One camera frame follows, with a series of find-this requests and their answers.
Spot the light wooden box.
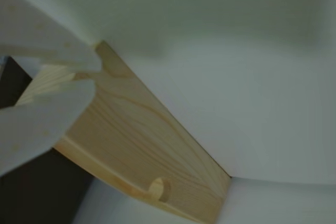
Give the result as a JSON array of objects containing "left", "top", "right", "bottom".
[{"left": 15, "top": 39, "right": 232, "bottom": 224}]

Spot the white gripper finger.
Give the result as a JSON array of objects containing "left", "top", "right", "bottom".
[
  {"left": 0, "top": 80, "right": 96, "bottom": 177},
  {"left": 0, "top": 0, "right": 102, "bottom": 74}
]

